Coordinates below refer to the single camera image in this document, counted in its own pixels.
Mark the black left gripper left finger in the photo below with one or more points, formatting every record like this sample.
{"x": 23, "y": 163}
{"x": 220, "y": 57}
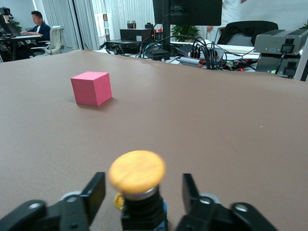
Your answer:
{"x": 72, "y": 214}

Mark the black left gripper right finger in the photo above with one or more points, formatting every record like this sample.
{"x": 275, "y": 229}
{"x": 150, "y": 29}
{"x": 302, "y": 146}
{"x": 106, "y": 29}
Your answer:
{"x": 209, "y": 216}

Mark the brown table mat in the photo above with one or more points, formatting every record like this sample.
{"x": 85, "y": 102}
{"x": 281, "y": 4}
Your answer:
{"x": 192, "y": 120}

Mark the pink foam cube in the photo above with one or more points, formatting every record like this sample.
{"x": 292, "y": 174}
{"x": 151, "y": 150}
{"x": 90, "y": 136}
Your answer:
{"x": 91, "y": 89}

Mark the grey usb hub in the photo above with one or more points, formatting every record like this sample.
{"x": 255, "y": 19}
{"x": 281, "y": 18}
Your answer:
{"x": 190, "y": 61}

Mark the grey power supply box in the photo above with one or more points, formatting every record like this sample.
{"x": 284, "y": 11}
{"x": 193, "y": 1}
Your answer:
{"x": 272, "y": 41}
{"x": 267, "y": 62}

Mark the white office chair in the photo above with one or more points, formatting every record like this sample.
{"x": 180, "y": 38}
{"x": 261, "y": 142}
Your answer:
{"x": 56, "y": 38}

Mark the office desk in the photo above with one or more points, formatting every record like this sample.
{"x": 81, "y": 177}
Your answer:
{"x": 21, "y": 37}

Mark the seated man dark jacket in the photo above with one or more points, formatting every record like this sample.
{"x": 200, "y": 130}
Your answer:
{"x": 42, "y": 31}

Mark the green potted plant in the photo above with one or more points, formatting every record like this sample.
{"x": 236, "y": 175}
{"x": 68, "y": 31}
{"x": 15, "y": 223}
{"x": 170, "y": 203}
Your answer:
{"x": 185, "y": 32}

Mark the black equipment box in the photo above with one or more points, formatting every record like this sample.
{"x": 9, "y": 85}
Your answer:
{"x": 130, "y": 34}

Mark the black jacket on chair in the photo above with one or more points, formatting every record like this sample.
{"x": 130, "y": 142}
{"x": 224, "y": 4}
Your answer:
{"x": 247, "y": 29}

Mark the white vertical blinds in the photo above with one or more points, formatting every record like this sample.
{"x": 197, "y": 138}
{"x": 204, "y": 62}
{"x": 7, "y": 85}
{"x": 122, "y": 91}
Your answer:
{"x": 60, "y": 19}

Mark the black laptop screen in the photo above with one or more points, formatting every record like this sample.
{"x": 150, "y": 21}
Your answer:
{"x": 9, "y": 27}

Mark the black monitor on stand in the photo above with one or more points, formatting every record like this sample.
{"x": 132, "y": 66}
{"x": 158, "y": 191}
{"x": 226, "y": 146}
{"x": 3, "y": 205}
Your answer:
{"x": 192, "y": 12}

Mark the standing person white shirt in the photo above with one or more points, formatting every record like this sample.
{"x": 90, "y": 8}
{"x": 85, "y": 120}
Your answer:
{"x": 231, "y": 12}

